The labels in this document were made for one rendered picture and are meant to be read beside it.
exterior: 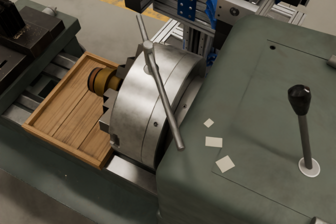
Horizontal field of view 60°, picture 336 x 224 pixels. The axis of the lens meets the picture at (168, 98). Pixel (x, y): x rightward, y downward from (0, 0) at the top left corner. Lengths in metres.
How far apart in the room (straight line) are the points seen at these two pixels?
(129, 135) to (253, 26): 0.39
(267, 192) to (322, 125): 0.18
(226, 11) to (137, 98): 0.53
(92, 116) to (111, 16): 1.74
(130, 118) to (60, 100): 0.48
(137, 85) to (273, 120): 0.29
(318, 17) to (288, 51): 2.22
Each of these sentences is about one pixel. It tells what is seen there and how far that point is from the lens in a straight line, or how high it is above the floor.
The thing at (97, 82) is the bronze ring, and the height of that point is 1.11.
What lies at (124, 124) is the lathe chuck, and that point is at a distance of 0.65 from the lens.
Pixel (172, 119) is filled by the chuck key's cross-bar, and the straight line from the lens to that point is 0.47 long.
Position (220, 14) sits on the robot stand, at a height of 1.05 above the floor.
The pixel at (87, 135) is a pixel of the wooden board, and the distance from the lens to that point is 0.99.
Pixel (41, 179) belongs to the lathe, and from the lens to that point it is 1.37.
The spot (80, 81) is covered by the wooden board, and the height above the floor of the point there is 0.89.
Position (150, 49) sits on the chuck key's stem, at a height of 1.32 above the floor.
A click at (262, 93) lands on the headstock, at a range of 0.62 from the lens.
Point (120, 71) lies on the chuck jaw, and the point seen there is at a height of 1.13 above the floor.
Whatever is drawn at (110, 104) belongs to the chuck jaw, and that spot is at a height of 1.11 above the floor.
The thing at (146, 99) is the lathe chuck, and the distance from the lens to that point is 0.62.
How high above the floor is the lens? 1.74
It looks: 57 degrees down
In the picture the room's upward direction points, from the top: straight up
